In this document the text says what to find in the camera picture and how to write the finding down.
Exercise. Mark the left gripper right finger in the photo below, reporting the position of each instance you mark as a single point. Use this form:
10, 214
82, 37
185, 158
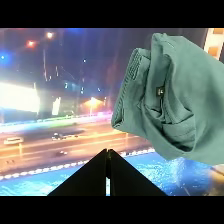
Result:
128, 180

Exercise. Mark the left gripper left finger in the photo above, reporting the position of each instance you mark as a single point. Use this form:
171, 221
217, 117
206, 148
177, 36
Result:
88, 180

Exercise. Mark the green garment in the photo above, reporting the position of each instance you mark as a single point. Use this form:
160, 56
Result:
186, 100

